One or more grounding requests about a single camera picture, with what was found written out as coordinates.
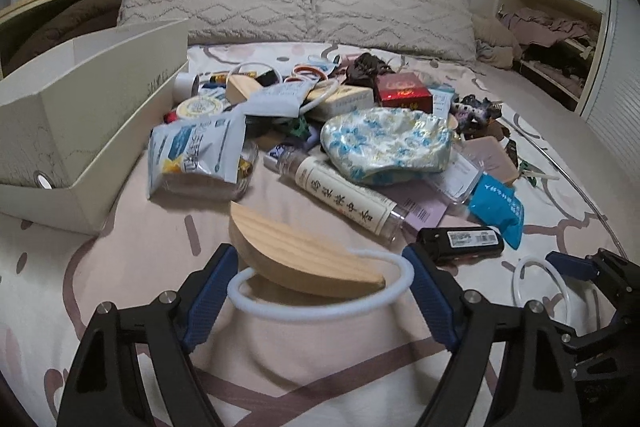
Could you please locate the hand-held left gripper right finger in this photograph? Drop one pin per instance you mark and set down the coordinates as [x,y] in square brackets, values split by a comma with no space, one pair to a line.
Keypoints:
[430,302]

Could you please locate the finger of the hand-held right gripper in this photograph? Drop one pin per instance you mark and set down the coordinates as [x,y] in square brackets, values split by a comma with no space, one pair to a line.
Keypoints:
[567,266]
[600,332]

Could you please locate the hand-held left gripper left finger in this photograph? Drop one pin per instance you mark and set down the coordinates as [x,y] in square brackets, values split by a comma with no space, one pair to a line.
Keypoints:
[210,297]

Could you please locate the black battery pack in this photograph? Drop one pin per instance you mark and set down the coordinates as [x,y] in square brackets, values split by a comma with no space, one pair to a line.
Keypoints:
[460,243]

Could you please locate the blue foil packet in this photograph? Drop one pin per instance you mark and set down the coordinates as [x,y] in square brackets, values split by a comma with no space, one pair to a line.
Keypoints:
[500,209]

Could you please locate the green plastic clip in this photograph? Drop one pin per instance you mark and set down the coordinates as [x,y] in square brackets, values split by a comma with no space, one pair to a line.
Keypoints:
[526,168]

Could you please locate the spotted plush toy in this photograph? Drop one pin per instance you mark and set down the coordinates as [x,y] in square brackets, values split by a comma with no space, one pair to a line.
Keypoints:
[470,108]

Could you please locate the white storage box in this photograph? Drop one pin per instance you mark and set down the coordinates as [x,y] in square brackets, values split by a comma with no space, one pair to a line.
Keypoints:
[100,117]

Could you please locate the thin metal hoop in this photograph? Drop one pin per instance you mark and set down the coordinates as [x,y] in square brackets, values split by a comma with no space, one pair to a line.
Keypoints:
[590,202]

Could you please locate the purple booklet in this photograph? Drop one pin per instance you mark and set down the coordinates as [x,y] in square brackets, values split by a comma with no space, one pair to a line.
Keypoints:
[425,211]

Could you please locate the clear plastic container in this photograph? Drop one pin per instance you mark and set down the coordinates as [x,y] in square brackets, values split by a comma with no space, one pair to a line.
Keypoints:
[457,177]

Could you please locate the brown board with clear hook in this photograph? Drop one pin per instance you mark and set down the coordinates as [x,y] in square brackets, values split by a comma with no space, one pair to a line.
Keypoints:
[492,154]

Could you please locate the clear labelled bottle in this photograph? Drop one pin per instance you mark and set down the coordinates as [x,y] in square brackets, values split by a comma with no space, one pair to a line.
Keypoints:
[345,197]

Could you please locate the white blue snack bag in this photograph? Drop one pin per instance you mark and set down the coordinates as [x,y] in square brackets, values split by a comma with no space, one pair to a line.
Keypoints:
[195,152]

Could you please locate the floral fabric pouch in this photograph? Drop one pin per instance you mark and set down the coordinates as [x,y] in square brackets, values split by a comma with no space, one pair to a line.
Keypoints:
[385,142]

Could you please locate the red capped tube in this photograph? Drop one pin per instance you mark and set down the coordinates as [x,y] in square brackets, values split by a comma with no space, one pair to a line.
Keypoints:
[172,116]

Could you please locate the round tin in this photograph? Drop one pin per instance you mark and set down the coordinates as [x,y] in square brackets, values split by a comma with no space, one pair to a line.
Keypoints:
[200,107]

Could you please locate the white louvred door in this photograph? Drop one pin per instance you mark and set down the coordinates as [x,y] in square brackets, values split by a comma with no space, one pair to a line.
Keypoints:
[615,72]

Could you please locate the white blue sachet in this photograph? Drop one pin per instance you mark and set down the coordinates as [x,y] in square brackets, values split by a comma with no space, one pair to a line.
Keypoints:
[277,99]

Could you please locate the red box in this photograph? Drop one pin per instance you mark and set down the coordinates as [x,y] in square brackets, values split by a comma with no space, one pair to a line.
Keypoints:
[404,93]

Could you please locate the white roll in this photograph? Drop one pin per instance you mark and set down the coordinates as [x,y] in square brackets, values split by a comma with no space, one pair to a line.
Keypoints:
[185,83]

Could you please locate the white wardrobe shelf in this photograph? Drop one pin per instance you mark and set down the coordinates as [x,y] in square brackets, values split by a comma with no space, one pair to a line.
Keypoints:
[595,52]

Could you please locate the cream rectangular box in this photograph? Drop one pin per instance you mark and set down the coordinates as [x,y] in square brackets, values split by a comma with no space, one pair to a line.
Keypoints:
[345,101]

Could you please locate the pile of clothes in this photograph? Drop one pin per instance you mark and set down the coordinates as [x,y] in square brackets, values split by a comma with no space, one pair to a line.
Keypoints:
[545,37]

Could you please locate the beige cushion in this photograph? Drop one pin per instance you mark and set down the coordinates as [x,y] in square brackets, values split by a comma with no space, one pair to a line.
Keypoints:
[495,42]

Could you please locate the red white bangle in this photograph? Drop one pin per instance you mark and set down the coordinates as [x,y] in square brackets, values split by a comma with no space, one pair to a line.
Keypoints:
[310,70]

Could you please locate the beige textured pillow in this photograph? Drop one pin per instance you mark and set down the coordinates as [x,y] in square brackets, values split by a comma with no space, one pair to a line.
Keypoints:
[215,2]
[390,12]

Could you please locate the brown blanket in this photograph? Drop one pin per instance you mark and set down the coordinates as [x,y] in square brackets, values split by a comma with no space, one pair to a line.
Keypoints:
[65,27]

